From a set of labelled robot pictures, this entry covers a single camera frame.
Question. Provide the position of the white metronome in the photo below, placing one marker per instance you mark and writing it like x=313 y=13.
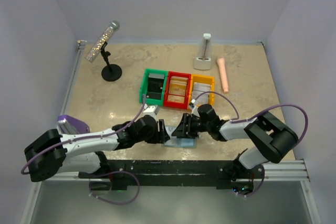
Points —
x=203 y=58

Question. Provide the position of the white VIP credit card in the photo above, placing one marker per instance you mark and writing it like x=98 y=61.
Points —
x=170 y=130

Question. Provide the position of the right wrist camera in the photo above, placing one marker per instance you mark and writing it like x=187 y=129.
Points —
x=194 y=108

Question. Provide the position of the black microphone stand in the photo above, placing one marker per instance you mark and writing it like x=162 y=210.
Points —
x=111 y=72

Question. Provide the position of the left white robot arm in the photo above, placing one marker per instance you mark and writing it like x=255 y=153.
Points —
x=54 y=153

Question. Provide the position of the gold credit card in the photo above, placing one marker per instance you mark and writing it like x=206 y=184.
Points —
x=175 y=98

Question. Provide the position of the glitter silver microphone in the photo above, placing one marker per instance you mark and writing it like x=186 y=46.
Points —
x=104 y=38

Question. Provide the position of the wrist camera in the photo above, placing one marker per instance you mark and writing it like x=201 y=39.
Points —
x=151 y=110
x=194 y=108

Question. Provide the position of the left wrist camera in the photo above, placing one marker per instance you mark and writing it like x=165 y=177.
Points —
x=151 y=110

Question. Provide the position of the yellow plastic bin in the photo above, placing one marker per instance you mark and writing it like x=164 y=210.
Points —
x=201 y=79

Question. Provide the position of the white cards stack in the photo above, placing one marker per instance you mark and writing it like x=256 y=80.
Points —
x=199 y=88

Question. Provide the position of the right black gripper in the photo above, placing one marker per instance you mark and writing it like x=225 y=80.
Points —
x=185 y=130

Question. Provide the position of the gold cards stack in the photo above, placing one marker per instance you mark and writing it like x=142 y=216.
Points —
x=177 y=85

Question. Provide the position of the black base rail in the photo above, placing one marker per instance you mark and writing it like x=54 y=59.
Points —
x=218 y=174

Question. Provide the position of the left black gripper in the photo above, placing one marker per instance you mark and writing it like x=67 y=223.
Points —
x=160 y=137

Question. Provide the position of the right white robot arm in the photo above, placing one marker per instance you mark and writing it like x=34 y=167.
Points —
x=272 y=139

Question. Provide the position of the red plastic bin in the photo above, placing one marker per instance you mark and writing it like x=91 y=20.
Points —
x=180 y=106

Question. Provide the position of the green plastic bin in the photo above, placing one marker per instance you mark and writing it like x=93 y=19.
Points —
x=144 y=85

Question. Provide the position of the teal leather card holder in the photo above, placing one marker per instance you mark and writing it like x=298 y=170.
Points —
x=181 y=142

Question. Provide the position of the purple block fixture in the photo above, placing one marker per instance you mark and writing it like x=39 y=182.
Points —
x=69 y=125

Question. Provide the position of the pink flashlight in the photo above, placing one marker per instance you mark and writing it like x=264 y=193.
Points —
x=223 y=74

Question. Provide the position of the black cards stack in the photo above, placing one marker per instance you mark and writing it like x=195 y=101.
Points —
x=155 y=86

